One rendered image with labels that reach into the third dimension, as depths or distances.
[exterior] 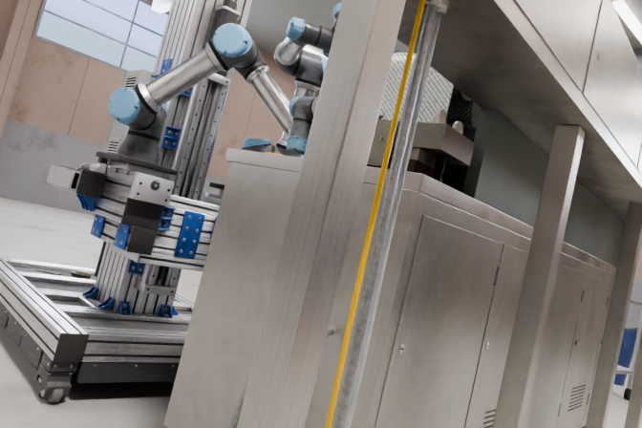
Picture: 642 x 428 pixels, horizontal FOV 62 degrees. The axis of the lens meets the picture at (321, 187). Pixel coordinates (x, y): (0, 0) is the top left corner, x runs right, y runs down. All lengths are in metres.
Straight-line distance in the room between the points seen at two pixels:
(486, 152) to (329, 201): 0.86
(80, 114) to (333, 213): 10.18
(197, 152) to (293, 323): 1.69
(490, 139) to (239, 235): 0.71
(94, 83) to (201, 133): 8.61
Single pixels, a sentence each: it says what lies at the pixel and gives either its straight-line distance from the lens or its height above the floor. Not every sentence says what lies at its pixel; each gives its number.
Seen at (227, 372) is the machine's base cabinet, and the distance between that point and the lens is 1.49.
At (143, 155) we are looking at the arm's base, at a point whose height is 0.84.
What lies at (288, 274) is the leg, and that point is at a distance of 0.67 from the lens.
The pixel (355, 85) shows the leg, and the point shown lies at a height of 0.91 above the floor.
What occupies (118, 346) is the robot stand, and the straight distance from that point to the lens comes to 2.00.
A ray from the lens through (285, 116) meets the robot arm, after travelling 1.90.
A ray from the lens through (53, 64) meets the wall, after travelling 10.68.
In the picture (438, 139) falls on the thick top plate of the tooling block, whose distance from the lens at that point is 1.26.
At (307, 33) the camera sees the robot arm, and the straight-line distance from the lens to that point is 1.94.
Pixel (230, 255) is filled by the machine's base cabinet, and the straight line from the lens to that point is 1.51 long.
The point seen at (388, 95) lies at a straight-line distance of 1.62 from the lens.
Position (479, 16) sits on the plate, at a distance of 0.99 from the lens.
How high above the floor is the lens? 0.73
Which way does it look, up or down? 4 degrees up
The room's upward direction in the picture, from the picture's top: 14 degrees clockwise
